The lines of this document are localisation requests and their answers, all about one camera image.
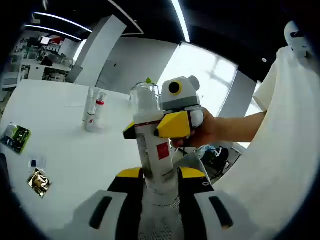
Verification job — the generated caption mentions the white skincare tube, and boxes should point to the white skincare tube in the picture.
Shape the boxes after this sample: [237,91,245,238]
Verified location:
[83,86,102,123]

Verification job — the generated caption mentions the person's white shirt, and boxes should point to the person's white shirt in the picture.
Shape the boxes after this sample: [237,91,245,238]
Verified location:
[217,46,320,240]

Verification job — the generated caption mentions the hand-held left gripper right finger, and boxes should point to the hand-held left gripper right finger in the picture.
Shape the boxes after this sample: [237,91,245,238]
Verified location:
[177,166,253,240]

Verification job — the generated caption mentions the person's right hand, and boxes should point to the person's right hand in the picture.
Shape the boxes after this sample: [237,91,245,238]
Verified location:
[171,107,222,149]

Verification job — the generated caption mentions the white skincare bottle red ring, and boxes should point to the white skincare bottle red ring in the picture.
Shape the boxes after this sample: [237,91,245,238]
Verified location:
[84,91,109,134]

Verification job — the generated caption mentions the green black skincare sachet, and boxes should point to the green black skincare sachet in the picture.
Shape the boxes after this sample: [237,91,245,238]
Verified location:
[0,122,33,154]

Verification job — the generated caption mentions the white skincare bottle clear cap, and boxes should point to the white skincare bottle clear cap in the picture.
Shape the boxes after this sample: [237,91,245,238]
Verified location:
[129,83,175,196]

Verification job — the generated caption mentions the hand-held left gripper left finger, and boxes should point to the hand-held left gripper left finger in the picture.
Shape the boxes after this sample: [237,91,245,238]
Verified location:
[72,167,145,240]

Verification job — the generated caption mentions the gold foil skincare sachet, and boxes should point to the gold foil skincare sachet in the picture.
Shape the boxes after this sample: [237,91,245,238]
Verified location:
[26,167,53,199]

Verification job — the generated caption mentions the background office desks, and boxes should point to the background office desks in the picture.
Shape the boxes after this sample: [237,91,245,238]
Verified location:
[2,34,76,83]

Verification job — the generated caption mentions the curved ceiling light strip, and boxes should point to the curved ceiling light strip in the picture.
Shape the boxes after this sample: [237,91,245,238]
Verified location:
[171,0,191,44]

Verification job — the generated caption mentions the clear skincare sachet blue label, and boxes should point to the clear skincare sachet blue label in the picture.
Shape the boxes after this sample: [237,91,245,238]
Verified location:
[27,156,47,173]

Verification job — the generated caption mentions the black backpack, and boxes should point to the black backpack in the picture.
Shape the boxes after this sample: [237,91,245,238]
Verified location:
[198,146,230,181]

